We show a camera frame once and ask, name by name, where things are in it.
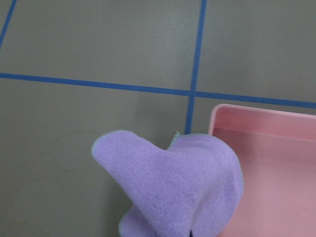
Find pink plastic tray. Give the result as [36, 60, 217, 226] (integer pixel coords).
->
[209, 104, 316, 237]

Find purple microfibre cloth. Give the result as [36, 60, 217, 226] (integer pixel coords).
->
[91, 130, 244, 237]

